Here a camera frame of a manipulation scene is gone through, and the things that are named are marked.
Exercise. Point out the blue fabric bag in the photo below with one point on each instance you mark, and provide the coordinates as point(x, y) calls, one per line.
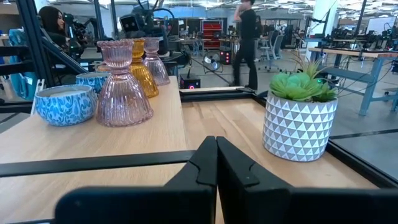
point(18, 87)

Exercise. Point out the black aluminium table frame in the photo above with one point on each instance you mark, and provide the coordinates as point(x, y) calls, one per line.
point(217, 95)

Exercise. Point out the red storage rack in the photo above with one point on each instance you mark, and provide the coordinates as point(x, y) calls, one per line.
point(212, 34)

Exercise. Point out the person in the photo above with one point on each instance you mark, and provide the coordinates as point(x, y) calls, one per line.
point(54, 25)
point(247, 37)

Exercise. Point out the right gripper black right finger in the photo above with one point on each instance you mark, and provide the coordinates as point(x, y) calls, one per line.
point(295, 208)

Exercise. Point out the whiteboard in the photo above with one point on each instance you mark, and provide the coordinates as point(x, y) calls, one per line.
point(381, 25)

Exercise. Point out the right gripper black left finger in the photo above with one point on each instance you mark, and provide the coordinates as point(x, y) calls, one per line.
point(140, 205)

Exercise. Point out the blue patterned candle bowl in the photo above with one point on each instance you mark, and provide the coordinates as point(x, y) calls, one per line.
point(90, 81)
point(65, 107)

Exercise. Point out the small floor fan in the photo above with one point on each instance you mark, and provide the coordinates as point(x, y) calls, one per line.
point(213, 61)

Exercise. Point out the black computer tower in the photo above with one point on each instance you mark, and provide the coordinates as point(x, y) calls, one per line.
point(225, 57)

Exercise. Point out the wooden workbench blue legs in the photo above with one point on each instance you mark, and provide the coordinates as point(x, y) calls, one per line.
point(370, 90)

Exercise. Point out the grey office chair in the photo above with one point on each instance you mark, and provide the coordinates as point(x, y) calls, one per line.
point(273, 46)

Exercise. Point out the small black power box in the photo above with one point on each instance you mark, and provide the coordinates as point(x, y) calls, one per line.
point(190, 82)

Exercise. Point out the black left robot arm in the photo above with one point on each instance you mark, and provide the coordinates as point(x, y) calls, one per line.
point(146, 18)

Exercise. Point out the black rig upright post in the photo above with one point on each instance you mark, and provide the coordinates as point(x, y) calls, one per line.
point(35, 53)

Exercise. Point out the potted succulent white patterned pot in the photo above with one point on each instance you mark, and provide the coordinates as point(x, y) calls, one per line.
point(298, 130)

